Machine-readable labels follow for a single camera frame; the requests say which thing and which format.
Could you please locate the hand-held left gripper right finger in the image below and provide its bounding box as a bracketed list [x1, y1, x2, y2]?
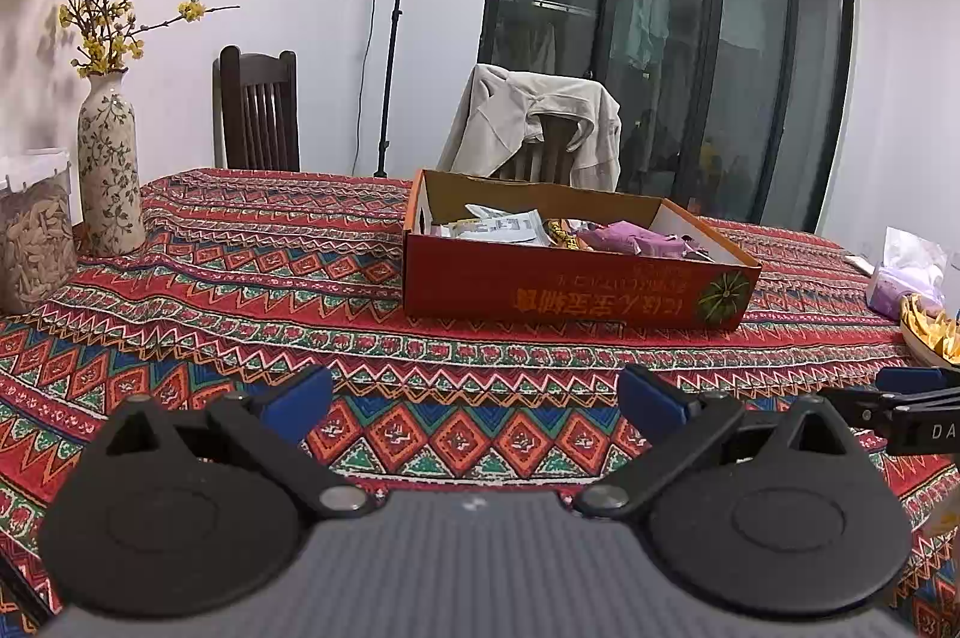
[576, 364, 856, 519]

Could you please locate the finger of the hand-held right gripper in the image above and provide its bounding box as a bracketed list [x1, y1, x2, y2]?
[876, 366, 960, 395]
[821, 387, 901, 427]

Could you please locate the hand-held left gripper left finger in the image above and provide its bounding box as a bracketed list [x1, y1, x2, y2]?
[101, 366, 376, 520]

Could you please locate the orange cardboard box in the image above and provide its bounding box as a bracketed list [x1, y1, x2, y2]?
[403, 169, 763, 331]

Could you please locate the purple snack packet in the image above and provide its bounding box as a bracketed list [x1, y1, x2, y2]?
[581, 221, 713, 262]

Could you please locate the yellow red snack packet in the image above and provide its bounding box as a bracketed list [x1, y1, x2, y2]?
[546, 220, 590, 250]

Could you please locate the white grey printed snack packet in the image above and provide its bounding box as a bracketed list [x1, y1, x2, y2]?
[448, 203, 554, 247]

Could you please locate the basket of yellow snacks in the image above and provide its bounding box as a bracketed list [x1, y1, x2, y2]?
[900, 291, 960, 371]

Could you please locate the tissue pack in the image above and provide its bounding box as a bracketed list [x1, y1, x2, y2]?
[866, 227, 950, 321]

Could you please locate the red patterned tablecloth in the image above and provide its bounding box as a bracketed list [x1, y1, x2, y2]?
[0, 167, 960, 638]

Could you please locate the wooden chair under jacket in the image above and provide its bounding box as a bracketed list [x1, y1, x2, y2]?
[499, 113, 580, 186]

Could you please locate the dark wooden chair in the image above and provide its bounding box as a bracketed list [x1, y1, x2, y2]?
[212, 45, 301, 172]

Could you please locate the floral patterned vase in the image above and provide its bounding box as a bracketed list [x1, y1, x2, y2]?
[77, 70, 146, 257]

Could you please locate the clear jar with white lid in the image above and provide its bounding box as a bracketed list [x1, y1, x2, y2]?
[0, 149, 79, 315]

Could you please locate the beige jacket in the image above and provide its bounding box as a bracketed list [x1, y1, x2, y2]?
[437, 64, 623, 193]

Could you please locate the black framed glass door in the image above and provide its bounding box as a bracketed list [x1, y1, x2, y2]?
[484, 0, 857, 234]

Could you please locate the light teal hanging garment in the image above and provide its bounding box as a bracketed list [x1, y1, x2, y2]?
[628, 0, 673, 73]

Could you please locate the studio light on stand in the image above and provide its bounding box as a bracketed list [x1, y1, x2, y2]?
[373, 0, 430, 180]

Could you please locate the black light cable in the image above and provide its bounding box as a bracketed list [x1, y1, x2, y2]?
[364, 0, 391, 174]

